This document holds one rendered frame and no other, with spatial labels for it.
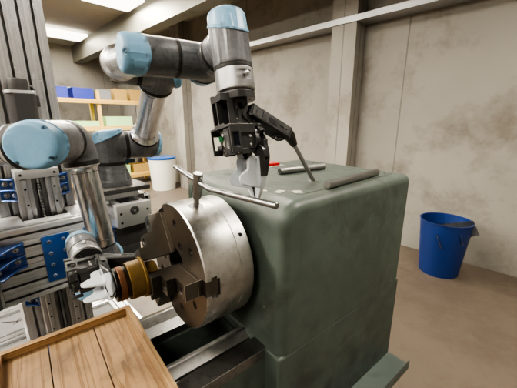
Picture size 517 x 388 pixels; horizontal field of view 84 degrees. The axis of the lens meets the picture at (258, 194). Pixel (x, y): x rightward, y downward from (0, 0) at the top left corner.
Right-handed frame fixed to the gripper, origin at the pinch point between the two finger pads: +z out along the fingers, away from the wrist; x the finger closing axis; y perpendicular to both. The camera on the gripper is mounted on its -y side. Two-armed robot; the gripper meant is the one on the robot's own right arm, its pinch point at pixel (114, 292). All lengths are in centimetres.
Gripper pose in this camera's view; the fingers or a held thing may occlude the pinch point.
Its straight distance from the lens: 70.2
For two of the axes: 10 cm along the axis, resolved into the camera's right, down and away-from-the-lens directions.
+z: 6.1, 2.0, -7.6
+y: -7.9, 1.6, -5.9
